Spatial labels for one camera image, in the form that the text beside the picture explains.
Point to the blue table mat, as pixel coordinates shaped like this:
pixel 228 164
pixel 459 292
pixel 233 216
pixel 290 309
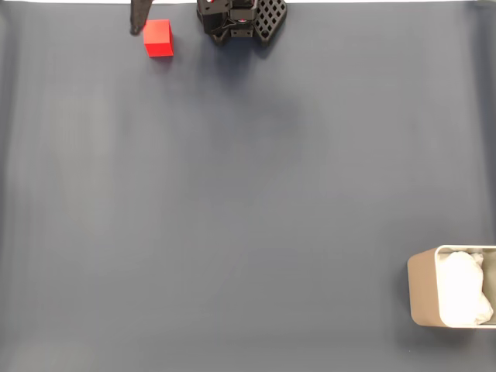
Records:
pixel 232 193

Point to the white crumpled paper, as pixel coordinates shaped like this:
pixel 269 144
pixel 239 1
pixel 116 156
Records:
pixel 463 290

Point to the tan open box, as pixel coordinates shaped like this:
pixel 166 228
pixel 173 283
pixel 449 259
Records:
pixel 421 290

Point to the red cube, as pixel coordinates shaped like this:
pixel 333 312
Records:
pixel 158 38

